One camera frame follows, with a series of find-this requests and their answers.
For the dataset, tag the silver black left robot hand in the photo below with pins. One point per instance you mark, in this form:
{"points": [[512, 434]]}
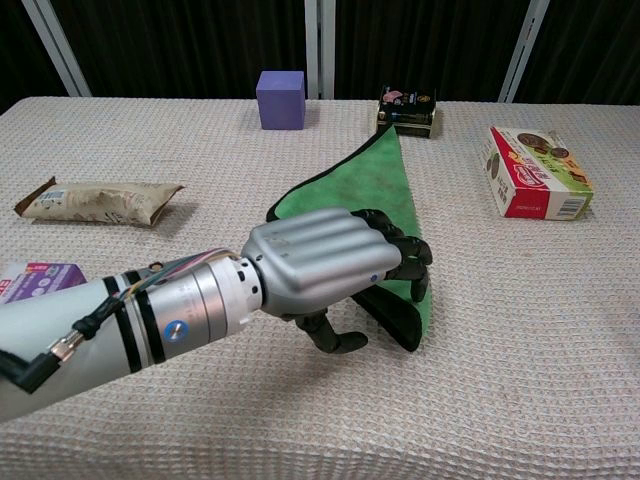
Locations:
{"points": [[320, 252]]}

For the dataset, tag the green cloth with black trim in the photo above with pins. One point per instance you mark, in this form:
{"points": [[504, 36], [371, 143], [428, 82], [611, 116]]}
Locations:
{"points": [[372, 175]]}

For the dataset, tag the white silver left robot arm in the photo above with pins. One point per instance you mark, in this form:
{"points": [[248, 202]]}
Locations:
{"points": [[125, 320]]}

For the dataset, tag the beige woven tablecloth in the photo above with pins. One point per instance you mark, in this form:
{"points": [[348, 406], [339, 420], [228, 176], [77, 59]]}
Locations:
{"points": [[450, 325]]}

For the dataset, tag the purple cube block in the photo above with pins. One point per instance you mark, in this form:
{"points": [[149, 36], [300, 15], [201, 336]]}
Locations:
{"points": [[281, 100]]}

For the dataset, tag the black snack box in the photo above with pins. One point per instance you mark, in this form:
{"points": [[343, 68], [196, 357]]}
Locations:
{"points": [[406, 112]]}

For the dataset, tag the beige snack bar wrapper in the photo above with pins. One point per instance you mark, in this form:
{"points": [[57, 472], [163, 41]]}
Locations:
{"points": [[100, 200]]}

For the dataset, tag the red white cookie box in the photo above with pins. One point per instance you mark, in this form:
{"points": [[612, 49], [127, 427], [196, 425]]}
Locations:
{"points": [[537, 175]]}

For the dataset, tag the black curtain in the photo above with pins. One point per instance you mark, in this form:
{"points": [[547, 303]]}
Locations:
{"points": [[175, 45]]}

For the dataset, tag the purple tissue pack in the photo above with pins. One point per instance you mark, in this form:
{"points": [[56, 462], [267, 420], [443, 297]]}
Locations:
{"points": [[37, 280]]}

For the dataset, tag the slanted white frame post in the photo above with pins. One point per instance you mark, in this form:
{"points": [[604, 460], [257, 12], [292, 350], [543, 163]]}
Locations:
{"points": [[55, 45], [522, 50]]}

